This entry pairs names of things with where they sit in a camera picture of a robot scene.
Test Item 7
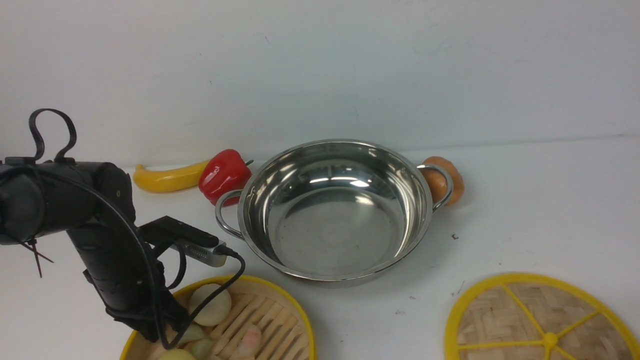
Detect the green dumpling upper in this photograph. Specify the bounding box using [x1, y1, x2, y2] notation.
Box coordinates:
[177, 323, 210, 346]

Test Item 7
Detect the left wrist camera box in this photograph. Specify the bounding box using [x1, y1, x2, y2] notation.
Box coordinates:
[138, 216, 227, 268]

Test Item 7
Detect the bamboo steamer basket yellow rim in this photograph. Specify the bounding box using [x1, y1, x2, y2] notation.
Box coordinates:
[119, 274, 318, 360]

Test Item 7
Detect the yellow toy banana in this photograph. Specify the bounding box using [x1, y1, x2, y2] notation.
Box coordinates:
[132, 160, 209, 194]

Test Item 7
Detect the green dumpling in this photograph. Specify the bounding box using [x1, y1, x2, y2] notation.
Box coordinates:
[177, 323, 210, 346]
[189, 338, 217, 360]

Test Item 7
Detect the red toy bell pepper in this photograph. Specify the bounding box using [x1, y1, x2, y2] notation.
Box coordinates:
[198, 149, 253, 206]

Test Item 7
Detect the brown toy potato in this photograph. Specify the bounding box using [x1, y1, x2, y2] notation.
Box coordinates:
[419, 156, 466, 207]

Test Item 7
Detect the bamboo steamer lid yellow frame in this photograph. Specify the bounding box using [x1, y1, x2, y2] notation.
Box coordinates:
[443, 273, 639, 360]

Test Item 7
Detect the stainless steel two-handled pot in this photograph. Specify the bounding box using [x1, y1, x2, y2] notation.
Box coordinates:
[214, 139, 453, 287]

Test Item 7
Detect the pale yellow-green bun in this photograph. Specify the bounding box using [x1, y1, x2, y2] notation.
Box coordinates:
[157, 349, 197, 360]

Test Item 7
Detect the white round bun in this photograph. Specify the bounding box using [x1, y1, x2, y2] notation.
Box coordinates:
[189, 284, 233, 327]

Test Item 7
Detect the pink white peach bun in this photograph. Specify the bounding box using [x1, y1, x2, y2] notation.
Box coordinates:
[231, 325, 262, 360]

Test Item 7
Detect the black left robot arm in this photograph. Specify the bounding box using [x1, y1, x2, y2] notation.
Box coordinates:
[1, 161, 190, 342]

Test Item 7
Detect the green dumpling lower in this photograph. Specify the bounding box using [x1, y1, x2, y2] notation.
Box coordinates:
[189, 338, 217, 360]

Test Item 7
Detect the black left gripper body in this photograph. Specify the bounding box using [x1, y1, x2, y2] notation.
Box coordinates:
[66, 222, 190, 343]

